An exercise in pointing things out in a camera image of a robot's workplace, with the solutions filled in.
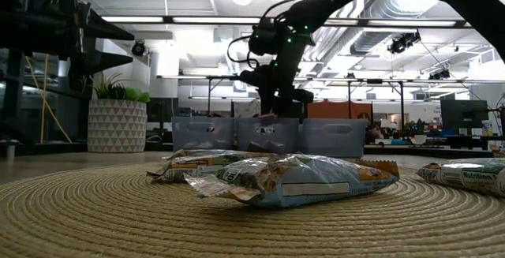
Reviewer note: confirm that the orange partition panel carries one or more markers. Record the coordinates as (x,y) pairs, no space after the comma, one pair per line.
(339,110)

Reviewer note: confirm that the succulent in white patterned pot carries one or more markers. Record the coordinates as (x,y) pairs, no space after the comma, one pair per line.
(116,128)

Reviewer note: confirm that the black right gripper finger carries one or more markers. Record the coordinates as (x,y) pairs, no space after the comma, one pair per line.
(268,102)
(290,108)

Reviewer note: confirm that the ceiling light strip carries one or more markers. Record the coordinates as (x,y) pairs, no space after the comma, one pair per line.
(132,19)
(217,19)
(410,23)

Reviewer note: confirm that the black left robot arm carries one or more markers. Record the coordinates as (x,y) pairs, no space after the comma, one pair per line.
(23,25)

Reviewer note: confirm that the red Quaker Chewy granola bar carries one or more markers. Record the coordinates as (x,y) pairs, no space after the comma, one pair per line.
(269,116)

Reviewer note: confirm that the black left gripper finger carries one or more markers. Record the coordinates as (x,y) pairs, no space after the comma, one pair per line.
(102,29)
(102,62)

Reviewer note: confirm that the black ceiling-mounted device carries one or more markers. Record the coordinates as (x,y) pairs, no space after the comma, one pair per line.
(440,75)
(138,49)
(402,43)

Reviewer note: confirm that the silver ventilation duct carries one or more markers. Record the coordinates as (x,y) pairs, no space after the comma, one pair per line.
(402,9)

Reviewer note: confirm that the round woven straw placemat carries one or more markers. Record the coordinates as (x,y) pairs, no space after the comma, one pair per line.
(118,218)

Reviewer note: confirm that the black computer monitor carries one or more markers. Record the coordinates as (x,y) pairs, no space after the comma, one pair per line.
(161,110)
(463,114)

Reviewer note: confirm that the yellow pole frame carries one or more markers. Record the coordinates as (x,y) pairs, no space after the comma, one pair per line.
(43,92)

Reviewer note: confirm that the grey translucent plastic bin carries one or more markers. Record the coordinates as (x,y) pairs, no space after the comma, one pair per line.
(197,131)
(248,131)
(335,139)

